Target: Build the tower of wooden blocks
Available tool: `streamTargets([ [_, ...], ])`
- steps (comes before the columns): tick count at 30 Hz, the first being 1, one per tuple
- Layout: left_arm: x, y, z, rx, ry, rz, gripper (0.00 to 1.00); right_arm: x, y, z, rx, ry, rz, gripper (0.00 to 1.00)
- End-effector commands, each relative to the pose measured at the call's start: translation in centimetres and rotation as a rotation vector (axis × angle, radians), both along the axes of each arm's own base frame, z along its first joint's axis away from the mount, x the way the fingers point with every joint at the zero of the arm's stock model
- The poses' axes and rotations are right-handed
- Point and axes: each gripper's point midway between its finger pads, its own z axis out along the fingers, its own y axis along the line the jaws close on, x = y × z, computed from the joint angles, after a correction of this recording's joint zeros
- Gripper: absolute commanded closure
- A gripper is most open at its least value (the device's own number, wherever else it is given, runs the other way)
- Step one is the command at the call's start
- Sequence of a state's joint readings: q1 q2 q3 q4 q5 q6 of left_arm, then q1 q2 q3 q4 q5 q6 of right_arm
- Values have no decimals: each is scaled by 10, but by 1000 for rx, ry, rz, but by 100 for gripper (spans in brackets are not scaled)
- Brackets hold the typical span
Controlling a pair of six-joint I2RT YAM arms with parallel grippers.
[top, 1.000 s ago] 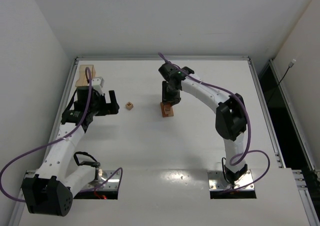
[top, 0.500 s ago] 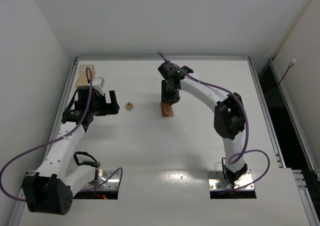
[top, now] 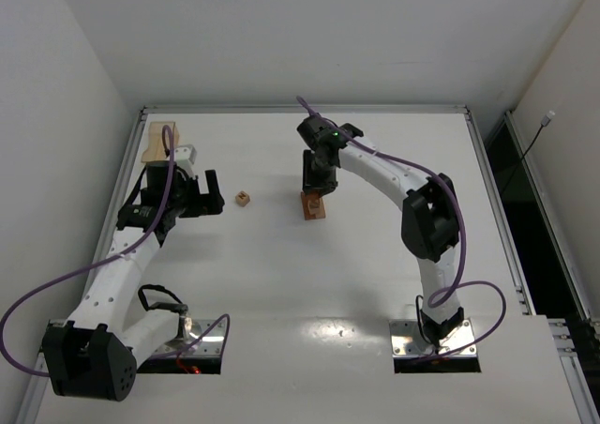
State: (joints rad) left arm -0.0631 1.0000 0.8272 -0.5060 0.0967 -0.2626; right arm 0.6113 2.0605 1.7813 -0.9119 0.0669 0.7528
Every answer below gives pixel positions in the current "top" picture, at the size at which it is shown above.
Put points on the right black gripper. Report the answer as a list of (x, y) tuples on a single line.
[(319, 180)]

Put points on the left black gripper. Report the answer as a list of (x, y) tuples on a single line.
[(195, 199)]

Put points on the reddish brown rectangular block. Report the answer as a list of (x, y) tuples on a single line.
[(304, 202)]

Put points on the reddish wooden arch block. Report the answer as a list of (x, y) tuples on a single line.
[(314, 204)]

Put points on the light wooden rectangular block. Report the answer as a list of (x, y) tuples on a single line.
[(321, 213)]

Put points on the wooden letter N cube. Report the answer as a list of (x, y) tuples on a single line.
[(242, 198)]

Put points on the transparent orange plastic box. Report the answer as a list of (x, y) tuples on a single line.
[(155, 149)]

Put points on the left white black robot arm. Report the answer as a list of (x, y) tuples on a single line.
[(94, 354)]

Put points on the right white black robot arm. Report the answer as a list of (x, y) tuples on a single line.
[(432, 226)]

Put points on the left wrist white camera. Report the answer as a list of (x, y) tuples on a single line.
[(184, 157)]

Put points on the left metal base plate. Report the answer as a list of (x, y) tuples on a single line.
[(202, 339)]

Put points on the black cable white plug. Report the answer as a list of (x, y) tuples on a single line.
[(544, 123)]

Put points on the aluminium table frame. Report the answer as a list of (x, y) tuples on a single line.
[(311, 301)]

